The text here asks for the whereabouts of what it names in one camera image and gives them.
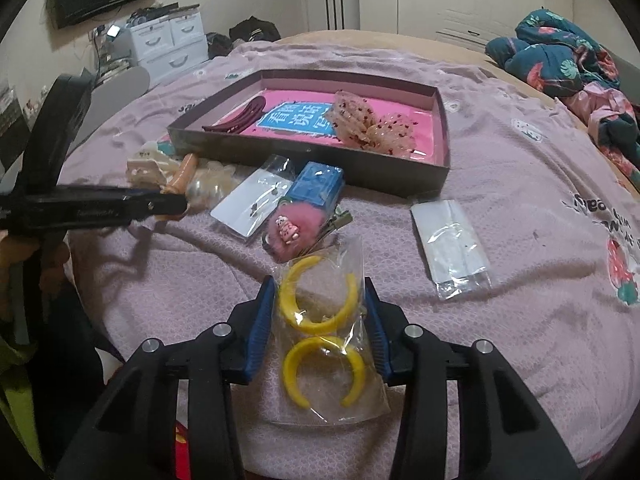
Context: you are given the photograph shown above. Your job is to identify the brown shallow box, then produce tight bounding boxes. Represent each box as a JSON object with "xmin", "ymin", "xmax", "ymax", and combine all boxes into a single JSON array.
[{"xmin": 166, "ymin": 69, "xmax": 452, "ymax": 198}]

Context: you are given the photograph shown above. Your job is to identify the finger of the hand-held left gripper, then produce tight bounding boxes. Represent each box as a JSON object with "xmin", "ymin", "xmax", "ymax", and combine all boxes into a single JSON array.
[{"xmin": 60, "ymin": 186, "xmax": 189, "ymax": 222}]

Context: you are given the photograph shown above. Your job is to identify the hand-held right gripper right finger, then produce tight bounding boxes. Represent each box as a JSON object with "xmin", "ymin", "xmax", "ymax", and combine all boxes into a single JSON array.
[{"xmin": 362, "ymin": 276, "xmax": 583, "ymax": 480}]

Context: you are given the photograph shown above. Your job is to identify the small blue box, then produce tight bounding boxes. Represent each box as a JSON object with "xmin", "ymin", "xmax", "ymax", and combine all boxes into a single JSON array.
[{"xmin": 285, "ymin": 161, "xmax": 347, "ymax": 216}]

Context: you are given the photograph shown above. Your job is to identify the bagged pearl hair accessory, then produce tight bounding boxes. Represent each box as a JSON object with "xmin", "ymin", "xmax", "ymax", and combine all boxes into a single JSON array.
[{"xmin": 187, "ymin": 162, "xmax": 241, "ymax": 213}]

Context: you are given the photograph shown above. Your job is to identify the pink printed sheet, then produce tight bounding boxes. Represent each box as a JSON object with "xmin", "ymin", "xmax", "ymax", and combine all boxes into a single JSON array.
[{"xmin": 212, "ymin": 89, "xmax": 443, "ymax": 163}]

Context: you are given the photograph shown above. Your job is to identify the pink strawberry print blanket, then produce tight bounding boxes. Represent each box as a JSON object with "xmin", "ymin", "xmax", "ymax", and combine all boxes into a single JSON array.
[{"xmin": 60, "ymin": 40, "xmax": 640, "ymax": 466}]

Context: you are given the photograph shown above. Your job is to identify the dark teal floral quilt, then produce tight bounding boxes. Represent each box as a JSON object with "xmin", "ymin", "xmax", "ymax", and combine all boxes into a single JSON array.
[{"xmin": 485, "ymin": 7, "xmax": 640, "ymax": 111}]

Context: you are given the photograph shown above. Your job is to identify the pile of clothes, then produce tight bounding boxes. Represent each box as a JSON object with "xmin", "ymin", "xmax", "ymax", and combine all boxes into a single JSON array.
[{"xmin": 206, "ymin": 32, "xmax": 233, "ymax": 58}]

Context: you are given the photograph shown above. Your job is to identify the white drawer cabinet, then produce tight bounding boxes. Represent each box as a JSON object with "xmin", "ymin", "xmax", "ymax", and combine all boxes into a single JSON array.
[{"xmin": 120, "ymin": 4, "xmax": 210, "ymax": 86}]

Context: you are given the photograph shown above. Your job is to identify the bagged white earring card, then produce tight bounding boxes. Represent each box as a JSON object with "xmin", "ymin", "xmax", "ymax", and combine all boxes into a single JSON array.
[{"xmin": 210, "ymin": 154, "xmax": 301, "ymax": 246}]

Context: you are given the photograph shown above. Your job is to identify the black bag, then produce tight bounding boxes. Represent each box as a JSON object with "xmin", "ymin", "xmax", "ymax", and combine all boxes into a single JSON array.
[{"xmin": 229, "ymin": 16, "xmax": 282, "ymax": 43}]

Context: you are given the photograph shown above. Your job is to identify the person's left forearm green sleeve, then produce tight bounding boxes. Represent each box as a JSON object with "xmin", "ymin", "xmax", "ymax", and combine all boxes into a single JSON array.
[{"xmin": 0, "ymin": 330, "xmax": 48, "ymax": 466}]

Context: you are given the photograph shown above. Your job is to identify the person's left hand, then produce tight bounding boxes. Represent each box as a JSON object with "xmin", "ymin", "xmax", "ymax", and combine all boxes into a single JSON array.
[{"xmin": 0, "ymin": 234, "xmax": 71, "ymax": 321}]

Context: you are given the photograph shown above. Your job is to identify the bagged yellow hoop earrings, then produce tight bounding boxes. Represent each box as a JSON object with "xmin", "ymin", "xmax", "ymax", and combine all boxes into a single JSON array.
[{"xmin": 267, "ymin": 235, "xmax": 391, "ymax": 423}]

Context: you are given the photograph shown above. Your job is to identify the pink lace scrunchie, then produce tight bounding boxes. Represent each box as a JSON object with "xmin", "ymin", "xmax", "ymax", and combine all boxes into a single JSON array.
[{"xmin": 331, "ymin": 90, "xmax": 418, "ymax": 153}]

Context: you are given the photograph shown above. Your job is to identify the pink floral garment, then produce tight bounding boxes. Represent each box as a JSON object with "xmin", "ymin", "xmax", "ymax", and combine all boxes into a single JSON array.
[{"xmin": 565, "ymin": 80, "xmax": 640, "ymax": 183}]

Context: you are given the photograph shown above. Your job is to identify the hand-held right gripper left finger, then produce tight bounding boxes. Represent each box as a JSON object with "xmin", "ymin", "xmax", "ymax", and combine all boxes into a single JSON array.
[{"xmin": 55, "ymin": 276, "xmax": 278, "ymax": 480}]

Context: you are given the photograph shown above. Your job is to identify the maroon hair clip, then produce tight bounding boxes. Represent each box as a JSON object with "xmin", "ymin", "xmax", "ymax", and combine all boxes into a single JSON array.
[{"xmin": 201, "ymin": 96, "xmax": 266, "ymax": 136}]

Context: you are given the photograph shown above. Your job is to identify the cream claw hair clip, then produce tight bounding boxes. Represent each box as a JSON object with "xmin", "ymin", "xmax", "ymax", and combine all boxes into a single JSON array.
[{"xmin": 125, "ymin": 142, "xmax": 173, "ymax": 196}]

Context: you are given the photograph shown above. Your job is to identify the white packet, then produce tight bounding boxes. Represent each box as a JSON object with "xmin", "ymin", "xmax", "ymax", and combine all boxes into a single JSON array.
[{"xmin": 411, "ymin": 199, "xmax": 493, "ymax": 303}]

